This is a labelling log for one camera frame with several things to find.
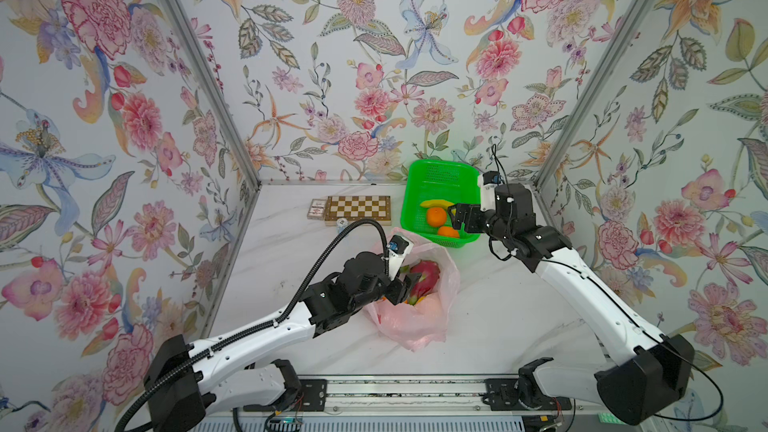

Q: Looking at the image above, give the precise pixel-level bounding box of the orange fruit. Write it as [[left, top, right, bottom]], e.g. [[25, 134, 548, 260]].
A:
[[426, 207, 448, 228], [437, 226, 460, 238]]

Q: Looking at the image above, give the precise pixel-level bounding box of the green plastic basket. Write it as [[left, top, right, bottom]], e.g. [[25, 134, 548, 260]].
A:
[[400, 159, 480, 248]]

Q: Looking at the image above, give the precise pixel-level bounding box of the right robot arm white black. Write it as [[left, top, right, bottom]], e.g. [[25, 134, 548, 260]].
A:
[[447, 184, 695, 425]]

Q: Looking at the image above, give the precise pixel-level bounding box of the small blue white cup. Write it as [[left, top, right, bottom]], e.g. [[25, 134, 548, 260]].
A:
[[336, 218, 349, 233]]

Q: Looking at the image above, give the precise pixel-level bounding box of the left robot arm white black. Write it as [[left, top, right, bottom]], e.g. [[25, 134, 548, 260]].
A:
[[144, 236, 418, 431]]

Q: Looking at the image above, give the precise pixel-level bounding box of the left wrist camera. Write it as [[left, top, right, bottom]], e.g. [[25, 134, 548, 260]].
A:
[[386, 234, 413, 280]]

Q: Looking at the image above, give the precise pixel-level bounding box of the small card box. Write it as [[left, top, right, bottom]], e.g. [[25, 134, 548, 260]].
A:
[[307, 198, 327, 220]]

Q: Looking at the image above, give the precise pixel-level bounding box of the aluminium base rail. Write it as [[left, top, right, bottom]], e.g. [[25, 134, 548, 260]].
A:
[[146, 373, 607, 418]]

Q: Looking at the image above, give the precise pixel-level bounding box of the pink plastic bag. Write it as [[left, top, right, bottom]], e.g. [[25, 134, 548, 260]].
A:
[[364, 227, 460, 352]]

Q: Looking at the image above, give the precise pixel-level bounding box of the yellow banana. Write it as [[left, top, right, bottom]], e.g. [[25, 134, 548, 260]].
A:
[[420, 199, 454, 210]]

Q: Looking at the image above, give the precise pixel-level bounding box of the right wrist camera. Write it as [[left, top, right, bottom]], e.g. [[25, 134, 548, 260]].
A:
[[478, 171, 502, 212]]

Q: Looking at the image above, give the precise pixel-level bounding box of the red dragon fruit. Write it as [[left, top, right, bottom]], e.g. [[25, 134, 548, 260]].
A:
[[406, 260, 441, 305]]

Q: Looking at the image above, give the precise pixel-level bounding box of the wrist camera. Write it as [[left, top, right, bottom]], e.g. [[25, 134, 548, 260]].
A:
[[478, 171, 502, 212], [386, 234, 413, 280]]

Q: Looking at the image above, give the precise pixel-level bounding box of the aluminium corner post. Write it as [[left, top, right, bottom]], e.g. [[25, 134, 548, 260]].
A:
[[532, 0, 653, 192], [160, 0, 261, 192]]

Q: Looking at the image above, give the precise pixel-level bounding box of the left aluminium corner post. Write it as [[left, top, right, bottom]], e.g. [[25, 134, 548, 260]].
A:
[[160, 0, 261, 192]]

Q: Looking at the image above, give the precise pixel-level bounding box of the wooden chessboard box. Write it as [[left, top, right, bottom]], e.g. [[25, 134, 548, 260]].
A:
[[323, 195, 392, 226]]

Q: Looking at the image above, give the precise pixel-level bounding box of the right aluminium corner post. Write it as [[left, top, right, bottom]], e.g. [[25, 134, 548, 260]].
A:
[[532, 0, 653, 192]]

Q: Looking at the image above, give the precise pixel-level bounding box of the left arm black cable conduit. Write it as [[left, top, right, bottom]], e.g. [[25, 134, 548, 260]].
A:
[[113, 218, 391, 432]]

